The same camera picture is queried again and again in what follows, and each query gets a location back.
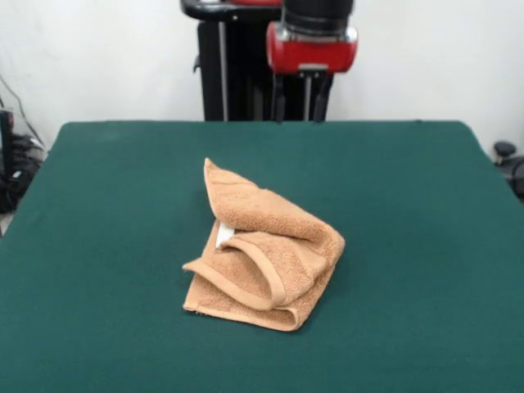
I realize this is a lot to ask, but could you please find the grey black office chair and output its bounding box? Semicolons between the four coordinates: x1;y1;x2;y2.
493;141;524;205

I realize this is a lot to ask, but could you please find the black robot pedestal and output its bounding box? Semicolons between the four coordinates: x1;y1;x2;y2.
179;0;335;123

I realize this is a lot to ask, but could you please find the dark green table cloth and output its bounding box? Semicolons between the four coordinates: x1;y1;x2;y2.
0;120;524;393

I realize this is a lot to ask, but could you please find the tan terry towel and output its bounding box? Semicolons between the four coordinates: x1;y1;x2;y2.
182;156;347;332

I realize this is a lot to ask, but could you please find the black equipment box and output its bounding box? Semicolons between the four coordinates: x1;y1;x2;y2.
0;108;47;215

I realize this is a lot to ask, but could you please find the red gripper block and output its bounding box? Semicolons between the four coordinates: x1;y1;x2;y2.
265;22;360;123

